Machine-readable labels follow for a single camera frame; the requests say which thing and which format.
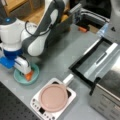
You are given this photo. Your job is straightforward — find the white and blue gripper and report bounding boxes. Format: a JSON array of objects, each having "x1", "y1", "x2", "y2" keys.
[{"x1": 0, "y1": 50, "x2": 32, "y2": 75}]

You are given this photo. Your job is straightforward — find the orange tipped gripper finger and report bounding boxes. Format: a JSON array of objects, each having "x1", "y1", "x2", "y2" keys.
[{"x1": 78, "y1": 26, "x2": 87, "y2": 32}]

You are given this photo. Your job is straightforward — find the teal bowl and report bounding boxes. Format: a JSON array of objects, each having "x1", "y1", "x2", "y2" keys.
[{"x1": 14, "y1": 64, "x2": 39, "y2": 85}]

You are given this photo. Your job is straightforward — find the orange toy carrot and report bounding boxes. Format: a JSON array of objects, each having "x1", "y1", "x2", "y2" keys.
[{"x1": 25, "y1": 71, "x2": 34, "y2": 81}]

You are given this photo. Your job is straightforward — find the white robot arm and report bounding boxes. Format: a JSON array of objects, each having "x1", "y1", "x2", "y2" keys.
[{"x1": 0, "y1": 0, "x2": 69, "y2": 76}]

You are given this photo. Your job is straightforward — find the grey metal drawer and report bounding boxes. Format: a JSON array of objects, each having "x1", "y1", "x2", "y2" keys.
[{"x1": 49, "y1": 3, "x2": 83, "y2": 44}]

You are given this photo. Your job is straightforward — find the blue plastic bottle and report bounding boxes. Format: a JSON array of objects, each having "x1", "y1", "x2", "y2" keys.
[{"x1": 97, "y1": 23, "x2": 109, "y2": 37}]

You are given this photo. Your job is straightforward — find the toaster oven glass door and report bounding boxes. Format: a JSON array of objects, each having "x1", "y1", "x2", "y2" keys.
[{"x1": 69, "y1": 38, "x2": 118, "y2": 87}]

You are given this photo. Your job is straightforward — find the wooden shelf cabinet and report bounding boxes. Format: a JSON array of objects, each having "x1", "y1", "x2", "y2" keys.
[{"x1": 0, "y1": 0, "x2": 72, "y2": 31}]

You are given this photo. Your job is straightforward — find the pink frying pan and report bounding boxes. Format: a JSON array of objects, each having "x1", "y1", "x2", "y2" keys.
[{"x1": 39, "y1": 74, "x2": 74, "y2": 112}]

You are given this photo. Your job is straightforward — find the white induction cooker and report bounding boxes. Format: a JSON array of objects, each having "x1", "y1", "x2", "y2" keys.
[{"x1": 30, "y1": 78, "x2": 76, "y2": 120}]

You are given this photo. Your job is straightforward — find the silver toaster oven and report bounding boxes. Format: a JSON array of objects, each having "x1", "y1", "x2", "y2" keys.
[{"x1": 90, "y1": 66, "x2": 120, "y2": 120}]

